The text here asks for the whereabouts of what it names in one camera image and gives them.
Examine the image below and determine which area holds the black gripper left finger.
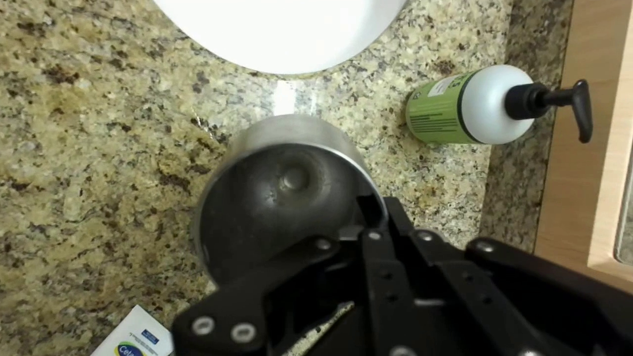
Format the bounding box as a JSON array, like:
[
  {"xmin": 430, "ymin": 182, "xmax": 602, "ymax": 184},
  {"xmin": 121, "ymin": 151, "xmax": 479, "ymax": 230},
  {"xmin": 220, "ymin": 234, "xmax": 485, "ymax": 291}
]
[{"xmin": 170, "ymin": 192, "xmax": 426, "ymax": 356}]

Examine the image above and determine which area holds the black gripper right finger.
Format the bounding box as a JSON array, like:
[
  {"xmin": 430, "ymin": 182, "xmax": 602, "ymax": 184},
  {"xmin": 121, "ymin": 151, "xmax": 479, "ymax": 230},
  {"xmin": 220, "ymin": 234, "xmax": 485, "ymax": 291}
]
[{"xmin": 384, "ymin": 194, "xmax": 633, "ymax": 356}]

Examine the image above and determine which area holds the silver metal cup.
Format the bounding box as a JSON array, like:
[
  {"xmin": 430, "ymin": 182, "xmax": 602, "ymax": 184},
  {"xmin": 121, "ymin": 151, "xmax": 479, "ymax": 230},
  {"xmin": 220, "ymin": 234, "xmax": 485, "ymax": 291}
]
[{"xmin": 188, "ymin": 113, "xmax": 390, "ymax": 287}]

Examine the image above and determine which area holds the white blue packet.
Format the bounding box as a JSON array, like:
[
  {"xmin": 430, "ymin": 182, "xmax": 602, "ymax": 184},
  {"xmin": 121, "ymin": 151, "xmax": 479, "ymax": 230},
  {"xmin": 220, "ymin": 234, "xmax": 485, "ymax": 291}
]
[{"xmin": 89, "ymin": 303, "xmax": 176, "ymax": 356}]

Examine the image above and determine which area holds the green soap pump bottle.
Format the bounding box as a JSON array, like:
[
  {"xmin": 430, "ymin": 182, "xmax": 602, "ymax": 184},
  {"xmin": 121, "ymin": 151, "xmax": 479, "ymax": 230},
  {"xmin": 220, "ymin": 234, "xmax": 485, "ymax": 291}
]
[{"xmin": 402, "ymin": 64, "xmax": 596, "ymax": 149}]

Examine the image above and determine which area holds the white oval sink basin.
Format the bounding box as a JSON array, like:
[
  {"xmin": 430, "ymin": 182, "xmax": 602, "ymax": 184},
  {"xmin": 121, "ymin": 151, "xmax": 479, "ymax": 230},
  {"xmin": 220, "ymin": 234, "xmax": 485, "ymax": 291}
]
[{"xmin": 151, "ymin": 0, "xmax": 410, "ymax": 77}]

